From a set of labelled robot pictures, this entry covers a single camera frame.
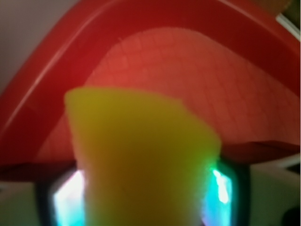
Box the gripper left finger with clear pad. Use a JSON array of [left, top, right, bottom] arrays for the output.
[[35, 169, 87, 226]]

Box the gripper right finger with clear pad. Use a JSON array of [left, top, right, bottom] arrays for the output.
[[199, 157, 251, 226]]

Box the yellow sponge with dark base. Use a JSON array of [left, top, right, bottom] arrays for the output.
[[64, 87, 221, 226]]

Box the orange plastic tray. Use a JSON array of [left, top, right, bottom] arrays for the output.
[[0, 0, 300, 166]]

